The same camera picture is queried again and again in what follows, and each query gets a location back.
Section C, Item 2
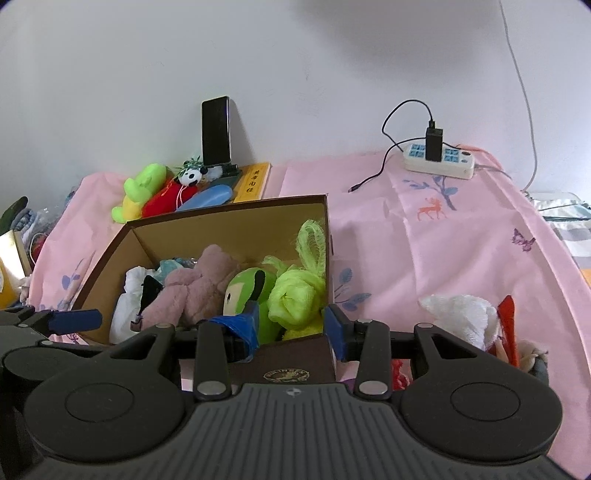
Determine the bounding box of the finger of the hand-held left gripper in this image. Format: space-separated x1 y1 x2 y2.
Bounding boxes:
0 305 103 344

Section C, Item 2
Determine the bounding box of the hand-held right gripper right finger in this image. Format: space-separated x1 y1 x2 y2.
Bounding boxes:
323 303 491 400

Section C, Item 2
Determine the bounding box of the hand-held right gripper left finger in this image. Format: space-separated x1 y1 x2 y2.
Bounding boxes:
108 301 262 401

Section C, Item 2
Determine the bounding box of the green plush doll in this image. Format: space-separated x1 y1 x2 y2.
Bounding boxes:
223 268 282 344

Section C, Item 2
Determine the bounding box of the yellow-green mesh bath pouf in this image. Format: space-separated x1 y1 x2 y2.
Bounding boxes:
263 219 329 342

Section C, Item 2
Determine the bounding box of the pink plush bear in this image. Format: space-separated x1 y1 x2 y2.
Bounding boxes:
139 244 243 330

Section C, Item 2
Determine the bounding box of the brown cardboard box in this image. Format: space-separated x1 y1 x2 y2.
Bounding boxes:
71 194 340 386

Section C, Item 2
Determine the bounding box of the white fluffy plush toy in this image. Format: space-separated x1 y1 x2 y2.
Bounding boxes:
419 294 500 352

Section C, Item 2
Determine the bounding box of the small cloth doll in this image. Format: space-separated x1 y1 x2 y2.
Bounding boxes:
517 339 550 384

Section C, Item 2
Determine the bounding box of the white and black plush toy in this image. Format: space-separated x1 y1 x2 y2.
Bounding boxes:
110 265 164 344

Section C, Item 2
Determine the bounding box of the yellow box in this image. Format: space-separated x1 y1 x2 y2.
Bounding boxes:
0 230 34 310

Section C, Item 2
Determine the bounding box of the teal plush toy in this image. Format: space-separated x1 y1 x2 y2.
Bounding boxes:
159 258 199 278

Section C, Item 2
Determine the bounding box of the blue grey cloth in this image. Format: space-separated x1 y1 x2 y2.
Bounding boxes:
11 210 41 232

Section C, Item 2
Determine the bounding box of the dark green object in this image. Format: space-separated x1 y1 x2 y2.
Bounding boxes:
0 196 29 232

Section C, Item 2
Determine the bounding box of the pink printed bed sheet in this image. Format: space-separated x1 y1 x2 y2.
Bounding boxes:
28 150 591 480

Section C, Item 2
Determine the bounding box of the yellow book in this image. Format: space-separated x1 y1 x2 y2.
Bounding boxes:
232 162 272 204

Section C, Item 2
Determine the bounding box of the red plush toy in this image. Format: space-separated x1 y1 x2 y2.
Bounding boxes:
141 178 208 219

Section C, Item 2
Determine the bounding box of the neon green plush toy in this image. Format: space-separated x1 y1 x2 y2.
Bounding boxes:
112 164 168 224

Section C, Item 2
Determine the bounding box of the dark phone stand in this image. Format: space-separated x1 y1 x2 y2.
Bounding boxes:
203 162 243 185

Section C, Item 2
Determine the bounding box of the small panda plush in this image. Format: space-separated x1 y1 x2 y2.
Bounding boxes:
174 157 208 188

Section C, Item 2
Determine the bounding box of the red pointed cloth toy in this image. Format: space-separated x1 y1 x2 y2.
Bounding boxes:
498 295 522 367

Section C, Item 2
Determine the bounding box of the black smartphone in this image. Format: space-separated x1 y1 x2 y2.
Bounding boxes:
201 96 232 166

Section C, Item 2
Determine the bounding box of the white power strip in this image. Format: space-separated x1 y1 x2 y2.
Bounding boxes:
404 142 475 180

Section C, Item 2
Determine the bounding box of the black charger plug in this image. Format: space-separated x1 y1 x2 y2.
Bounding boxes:
425 121 445 162

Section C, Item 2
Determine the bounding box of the striped folded blanket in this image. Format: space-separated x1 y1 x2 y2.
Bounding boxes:
545 217 591 275

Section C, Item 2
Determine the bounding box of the clear plastic bedding bag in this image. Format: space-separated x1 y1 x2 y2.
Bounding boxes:
527 191 591 223

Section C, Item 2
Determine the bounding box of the black charging cable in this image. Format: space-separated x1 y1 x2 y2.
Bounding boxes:
349 99 437 193

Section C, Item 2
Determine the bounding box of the grey power cable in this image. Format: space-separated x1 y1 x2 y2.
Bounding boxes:
499 0 539 195

